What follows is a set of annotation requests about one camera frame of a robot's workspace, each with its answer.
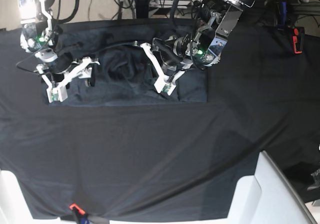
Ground black monitor stand pole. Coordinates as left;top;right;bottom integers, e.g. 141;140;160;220
134;0;150;19

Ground blue clamp at bottom edge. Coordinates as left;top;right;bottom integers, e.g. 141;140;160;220
69;203;91;224

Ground black table cloth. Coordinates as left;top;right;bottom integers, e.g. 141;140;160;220
0;20;320;222

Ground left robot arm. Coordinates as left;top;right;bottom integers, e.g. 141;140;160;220
132;0;255;77

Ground white power strip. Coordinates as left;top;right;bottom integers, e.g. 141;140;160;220
149;0;200;8

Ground red and black clamp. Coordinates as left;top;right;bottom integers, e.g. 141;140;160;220
292;27;305;54

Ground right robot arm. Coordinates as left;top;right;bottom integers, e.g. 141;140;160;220
18;0;96;88

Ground dark grey T-shirt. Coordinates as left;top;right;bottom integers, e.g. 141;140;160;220
51;24;208;107

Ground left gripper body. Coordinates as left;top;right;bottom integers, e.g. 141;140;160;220
132;35;193;74

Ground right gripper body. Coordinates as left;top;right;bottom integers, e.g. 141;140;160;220
36;51;100;84

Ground white chair left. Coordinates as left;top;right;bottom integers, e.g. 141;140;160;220
0;169;61;224

